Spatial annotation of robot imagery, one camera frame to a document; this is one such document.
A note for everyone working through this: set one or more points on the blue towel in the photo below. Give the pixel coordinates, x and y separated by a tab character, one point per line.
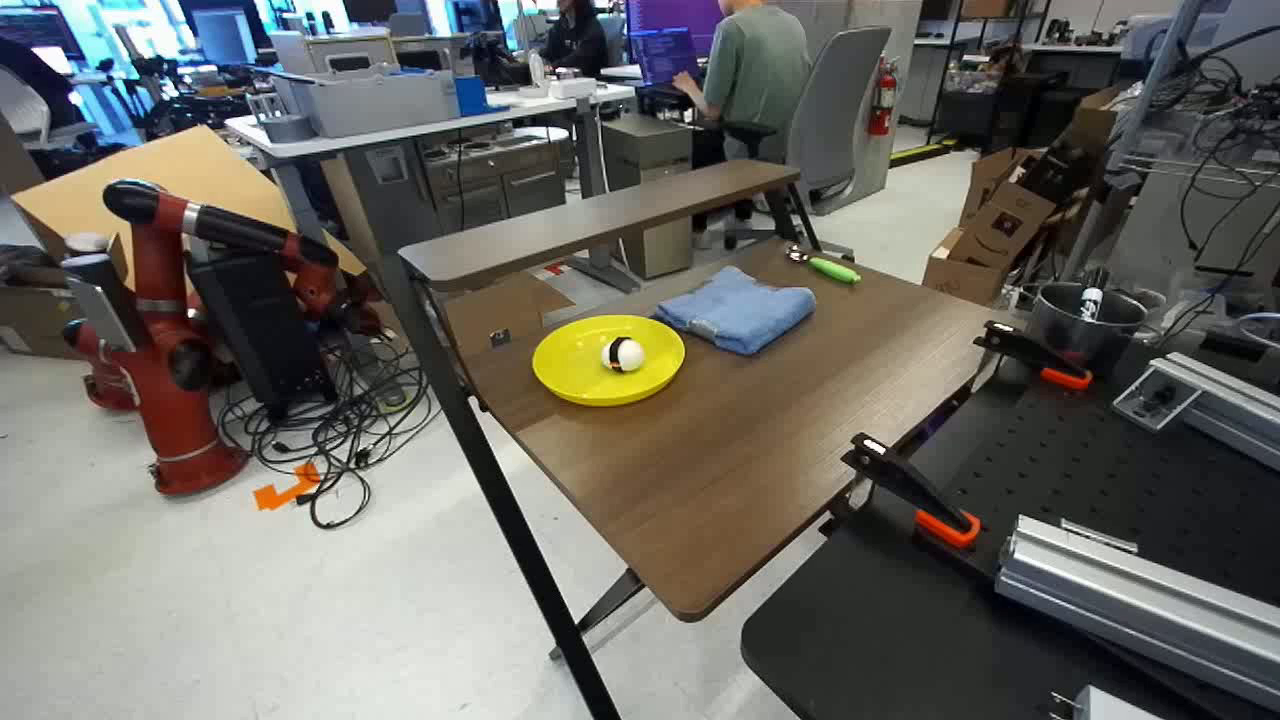
738	311

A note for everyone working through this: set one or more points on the red robot arm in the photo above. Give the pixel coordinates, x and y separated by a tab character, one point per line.
175	413

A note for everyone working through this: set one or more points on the white and black toy ball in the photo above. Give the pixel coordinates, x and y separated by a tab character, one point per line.
622	354

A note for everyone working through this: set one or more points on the yellow plastic plate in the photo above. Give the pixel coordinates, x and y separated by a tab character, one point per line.
574	370

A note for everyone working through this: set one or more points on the small black table object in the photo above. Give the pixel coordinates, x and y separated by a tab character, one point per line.
502	339

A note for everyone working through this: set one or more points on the raised wooden table shelf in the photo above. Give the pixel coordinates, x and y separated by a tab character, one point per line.
600	219

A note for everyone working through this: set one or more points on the grey drawer cabinet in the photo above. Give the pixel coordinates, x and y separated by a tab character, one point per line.
647	154

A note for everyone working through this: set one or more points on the green carrot-shaped toy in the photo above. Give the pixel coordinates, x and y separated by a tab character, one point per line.
838	270

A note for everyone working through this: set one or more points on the grey office chair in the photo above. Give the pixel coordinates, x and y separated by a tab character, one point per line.
832	115

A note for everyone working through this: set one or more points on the person in green shirt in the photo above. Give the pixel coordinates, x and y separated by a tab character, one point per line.
756	66

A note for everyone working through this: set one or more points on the purple monitor screen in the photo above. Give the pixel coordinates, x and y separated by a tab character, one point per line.
665	33

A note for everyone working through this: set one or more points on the person in black clothes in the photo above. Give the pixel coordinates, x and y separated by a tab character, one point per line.
579	36

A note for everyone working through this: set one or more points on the red fire extinguisher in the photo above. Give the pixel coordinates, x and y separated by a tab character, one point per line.
880	102

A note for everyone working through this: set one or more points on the open cardboard box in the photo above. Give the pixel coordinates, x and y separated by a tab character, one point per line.
995	234

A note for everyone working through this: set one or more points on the black computer tower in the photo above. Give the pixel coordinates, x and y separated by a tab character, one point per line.
264	334

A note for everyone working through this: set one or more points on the orange floor tape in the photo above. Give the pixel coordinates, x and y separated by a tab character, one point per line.
280	495

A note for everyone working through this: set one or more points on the metal pot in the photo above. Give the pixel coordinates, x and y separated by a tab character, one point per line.
1064	324

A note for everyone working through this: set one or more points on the black perforated mounting board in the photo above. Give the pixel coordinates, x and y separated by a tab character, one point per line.
1064	464

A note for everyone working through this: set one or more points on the brown cardboard sheet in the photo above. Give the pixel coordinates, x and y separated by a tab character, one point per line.
180	160

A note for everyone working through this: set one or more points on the silver aluminium extrusion bar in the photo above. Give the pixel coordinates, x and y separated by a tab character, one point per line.
1223	403
1135	603

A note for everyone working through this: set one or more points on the black table frame leg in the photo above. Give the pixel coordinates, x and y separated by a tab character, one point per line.
495	486

